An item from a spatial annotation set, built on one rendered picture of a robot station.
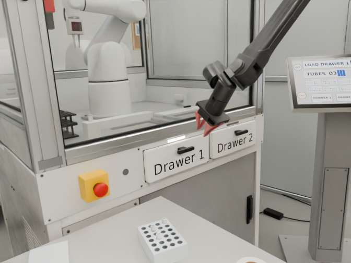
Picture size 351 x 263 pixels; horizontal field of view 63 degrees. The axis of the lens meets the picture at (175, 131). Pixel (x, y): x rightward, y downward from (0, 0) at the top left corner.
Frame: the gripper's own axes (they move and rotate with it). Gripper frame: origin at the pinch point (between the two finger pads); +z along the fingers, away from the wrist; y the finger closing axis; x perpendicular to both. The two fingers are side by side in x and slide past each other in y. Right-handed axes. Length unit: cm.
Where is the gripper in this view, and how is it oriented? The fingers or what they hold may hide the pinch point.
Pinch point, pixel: (202, 130)
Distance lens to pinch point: 95.4
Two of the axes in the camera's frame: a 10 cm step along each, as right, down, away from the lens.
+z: -3.1, 7.1, 6.3
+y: -5.8, -6.7, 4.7
